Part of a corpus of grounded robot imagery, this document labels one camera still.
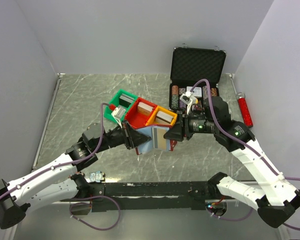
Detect black poker chip case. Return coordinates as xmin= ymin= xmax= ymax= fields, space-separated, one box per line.
xmin=168 ymin=47 xmax=227 ymax=112

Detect cards in yellow bin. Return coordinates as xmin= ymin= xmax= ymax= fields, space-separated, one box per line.
xmin=155 ymin=110 xmax=174 ymax=125

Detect purple cable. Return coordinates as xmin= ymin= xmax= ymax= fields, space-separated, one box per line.
xmin=189 ymin=79 xmax=300 ymax=231
xmin=0 ymin=102 xmax=122 ymax=230

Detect yellow plastic bin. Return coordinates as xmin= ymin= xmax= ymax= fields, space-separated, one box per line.
xmin=145 ymin=105 xmax=177 ymax=126

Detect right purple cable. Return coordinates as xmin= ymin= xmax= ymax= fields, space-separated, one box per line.
xmin=189 ymin=79 xmax=300 ymax=231

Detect green plastic bin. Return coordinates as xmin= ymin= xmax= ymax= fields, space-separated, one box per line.
xmin=103 ymin=89 xmax=138 ymax=123

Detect red glitter tube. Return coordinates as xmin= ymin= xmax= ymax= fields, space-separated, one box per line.
xmin=236 ymin=92 xmax=254 ymax=128

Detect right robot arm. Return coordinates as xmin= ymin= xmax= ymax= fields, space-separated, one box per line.
xmin=164 ymin=96 xmax=300 ymax=228

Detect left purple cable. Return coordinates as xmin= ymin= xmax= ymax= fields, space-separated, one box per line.
xmin=0 ymin=102 xmax=122 ymax=230

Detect white playing card deck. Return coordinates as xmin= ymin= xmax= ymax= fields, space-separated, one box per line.
xmin=186 ymin=86 xmax=203 ymax=98

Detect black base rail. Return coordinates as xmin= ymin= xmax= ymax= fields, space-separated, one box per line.
xmin=88 ymin=181 xmax=220 ymax=210

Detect cards in red bin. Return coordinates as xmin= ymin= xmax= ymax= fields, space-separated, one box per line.
xmin=137 ymin=101 xmax=154 ymax=116

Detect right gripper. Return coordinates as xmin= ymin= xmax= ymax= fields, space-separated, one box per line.
xmin=163 ymin=109 xmax=218 ymax=142

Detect cards in green bin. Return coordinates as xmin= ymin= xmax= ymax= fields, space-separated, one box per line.
xmin=119 ymin=93 xmax=135 ymax=108

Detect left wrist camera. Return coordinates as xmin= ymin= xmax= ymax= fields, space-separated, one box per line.
xmin=109 ymin=104 xmax=126 ymax=127

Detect red plastic bin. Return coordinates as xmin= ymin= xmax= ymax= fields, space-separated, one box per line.
xmin=124 ymin=97 xmax=157 ymax=129

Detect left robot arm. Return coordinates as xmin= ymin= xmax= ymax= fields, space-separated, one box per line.
xmin=0 ymin=121 xmax=152 ymax=230

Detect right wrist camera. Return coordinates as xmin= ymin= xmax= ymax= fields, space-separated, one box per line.
xmin=179 ymin=91 xmax=198 ymax=115

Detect gold striped credit card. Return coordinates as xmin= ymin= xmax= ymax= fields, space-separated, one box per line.
xmin=152 ymin=127 xmax=167 ymax=151

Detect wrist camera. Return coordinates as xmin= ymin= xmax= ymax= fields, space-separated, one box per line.
xmin=179 ymin=91 xmax=198 ymax=115
xmin=109 ymin=104 xmax=126 ymax=127

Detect red leather card holder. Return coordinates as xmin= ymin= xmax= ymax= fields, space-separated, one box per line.
xmin=135 ymin=124 xmax=178 ymax=155

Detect cartoon sticker tag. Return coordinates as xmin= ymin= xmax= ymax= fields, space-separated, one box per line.
xmin=89 ymin=171 xmax=105 ymax=183

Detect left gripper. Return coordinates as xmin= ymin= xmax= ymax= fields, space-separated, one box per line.
xmin=93 ymin=119 xmax=151 ymax=153

